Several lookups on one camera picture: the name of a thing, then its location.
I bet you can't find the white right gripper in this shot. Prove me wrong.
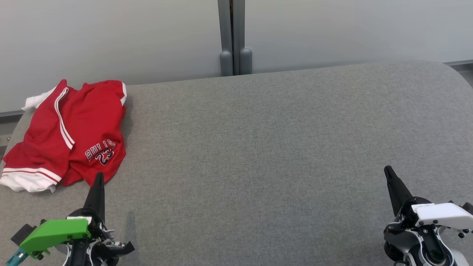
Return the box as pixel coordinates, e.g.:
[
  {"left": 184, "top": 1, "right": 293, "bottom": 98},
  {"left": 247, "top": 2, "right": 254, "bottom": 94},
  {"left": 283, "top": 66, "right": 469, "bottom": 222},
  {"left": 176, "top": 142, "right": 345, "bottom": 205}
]
[{"left": 384, "top": 166, "right": 473, "bottom": 230}]

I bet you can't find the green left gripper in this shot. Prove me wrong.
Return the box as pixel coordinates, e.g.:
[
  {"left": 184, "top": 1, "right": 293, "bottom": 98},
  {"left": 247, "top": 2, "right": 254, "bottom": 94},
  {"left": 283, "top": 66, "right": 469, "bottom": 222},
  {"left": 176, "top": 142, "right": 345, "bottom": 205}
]
[{"left": 20, "top": 172, "right": 135, "bottom": 266}]

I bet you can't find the grey partition post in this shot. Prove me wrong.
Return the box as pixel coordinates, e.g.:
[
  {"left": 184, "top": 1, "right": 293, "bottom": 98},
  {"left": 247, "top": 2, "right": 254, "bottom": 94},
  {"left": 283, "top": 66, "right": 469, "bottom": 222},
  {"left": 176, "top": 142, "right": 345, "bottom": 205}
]
[{"left": 217, "top": 0, "right": 253, "bottom": 76}]

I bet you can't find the teal left camera connector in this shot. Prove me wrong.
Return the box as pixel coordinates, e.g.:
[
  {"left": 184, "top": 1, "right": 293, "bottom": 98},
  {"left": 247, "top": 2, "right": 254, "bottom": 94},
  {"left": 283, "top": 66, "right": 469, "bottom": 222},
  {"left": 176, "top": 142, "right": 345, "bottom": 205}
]
[{"left": 5, "top": 248, "right": 28, "bottom": 266}]

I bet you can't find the red white-sleeved Bulls T-shirt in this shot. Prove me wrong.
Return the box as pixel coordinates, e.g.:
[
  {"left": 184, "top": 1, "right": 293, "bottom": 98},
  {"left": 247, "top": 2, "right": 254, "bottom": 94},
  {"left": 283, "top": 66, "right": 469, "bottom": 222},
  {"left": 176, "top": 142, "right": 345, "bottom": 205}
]
[{"left": 0, "top": 79, "right": 75, "bottom": 193}]

